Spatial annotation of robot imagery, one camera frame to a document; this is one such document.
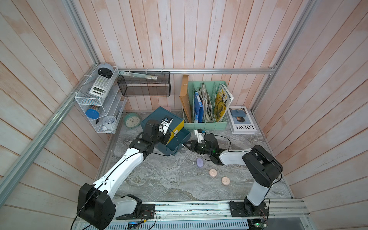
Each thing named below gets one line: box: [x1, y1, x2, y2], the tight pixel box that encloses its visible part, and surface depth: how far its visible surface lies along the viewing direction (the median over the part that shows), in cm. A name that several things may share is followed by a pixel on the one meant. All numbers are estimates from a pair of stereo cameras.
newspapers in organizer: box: [195, 82, 214, 123], surface depth 103 cm
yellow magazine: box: [214, 82, 235, 123], surface depth 103 cm
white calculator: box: [89, 75, 113, 98], surface depth 79 cm
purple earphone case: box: [196, 158, 204, 168], surface depth 91 cm
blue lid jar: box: [85, 106, 101, 119], surface depth 79 cm
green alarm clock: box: [123, 112, 141, 129], surface depth 105 cm
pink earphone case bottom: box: [220, 176, 231, 186], surface depth 84 cm
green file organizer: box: [182, 80, 230, 131], surface depth 106 cm
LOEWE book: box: [226, 105, 258, 135], surface depth 110 cm
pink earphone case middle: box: [208, 168, 218, 178], surface depth 87 cm
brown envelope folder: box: [179, 74, 193, 124], surface depth 90 cm
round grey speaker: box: [97, 62, 114, 79], surface depth 83 cm
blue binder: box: [194, 91, 204, 124], surface depth 100 cm
